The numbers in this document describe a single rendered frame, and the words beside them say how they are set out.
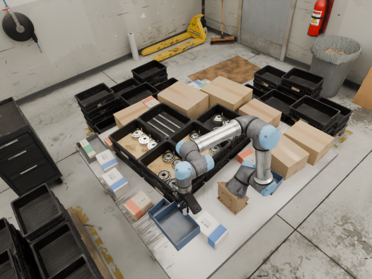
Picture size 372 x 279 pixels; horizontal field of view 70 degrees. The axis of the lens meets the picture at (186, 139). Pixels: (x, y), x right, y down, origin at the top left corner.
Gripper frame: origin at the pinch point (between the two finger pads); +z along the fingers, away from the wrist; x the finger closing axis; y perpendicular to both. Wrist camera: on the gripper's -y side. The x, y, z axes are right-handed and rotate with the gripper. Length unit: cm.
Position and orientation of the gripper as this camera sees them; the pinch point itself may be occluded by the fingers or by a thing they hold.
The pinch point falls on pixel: (187, 213)
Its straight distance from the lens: 142.9
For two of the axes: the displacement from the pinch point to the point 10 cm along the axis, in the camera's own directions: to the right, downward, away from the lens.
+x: -7.9, 4.3, -4.4
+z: 0.2, 7.4, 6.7
